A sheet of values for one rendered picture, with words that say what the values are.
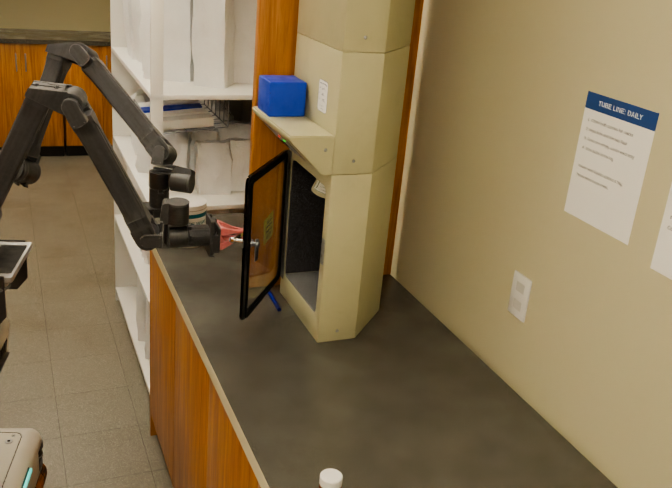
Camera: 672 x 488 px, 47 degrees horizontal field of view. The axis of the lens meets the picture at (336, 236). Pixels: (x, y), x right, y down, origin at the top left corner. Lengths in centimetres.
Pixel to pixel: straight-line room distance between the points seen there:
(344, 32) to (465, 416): 94
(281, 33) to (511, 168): 72
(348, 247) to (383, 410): 43
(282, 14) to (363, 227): 62
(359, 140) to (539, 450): 83
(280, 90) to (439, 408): 88
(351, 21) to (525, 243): 68
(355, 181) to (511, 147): 40
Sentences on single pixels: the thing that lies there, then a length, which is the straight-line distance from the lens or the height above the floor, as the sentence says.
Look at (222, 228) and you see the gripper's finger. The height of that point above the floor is 123.
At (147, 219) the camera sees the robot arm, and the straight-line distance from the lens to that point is 202.
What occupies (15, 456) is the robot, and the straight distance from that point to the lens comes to 286.
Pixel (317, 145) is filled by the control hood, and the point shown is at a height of 149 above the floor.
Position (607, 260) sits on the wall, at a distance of 176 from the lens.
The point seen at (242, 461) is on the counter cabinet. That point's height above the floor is 79.
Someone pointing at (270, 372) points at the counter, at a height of 94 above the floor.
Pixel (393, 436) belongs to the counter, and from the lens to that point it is 180.
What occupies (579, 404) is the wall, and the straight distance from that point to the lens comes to 190.
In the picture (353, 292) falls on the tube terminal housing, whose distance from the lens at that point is 209.
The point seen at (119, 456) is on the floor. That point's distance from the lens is 327.
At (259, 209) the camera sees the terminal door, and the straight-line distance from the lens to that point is 205.
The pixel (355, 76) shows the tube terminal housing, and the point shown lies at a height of 165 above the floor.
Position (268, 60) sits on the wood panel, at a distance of 220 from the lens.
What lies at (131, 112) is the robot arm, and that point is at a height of 144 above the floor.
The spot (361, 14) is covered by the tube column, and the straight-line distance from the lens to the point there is 187.
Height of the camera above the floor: 197
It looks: 21 degrees down
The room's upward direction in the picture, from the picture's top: 5 degrees clockwise
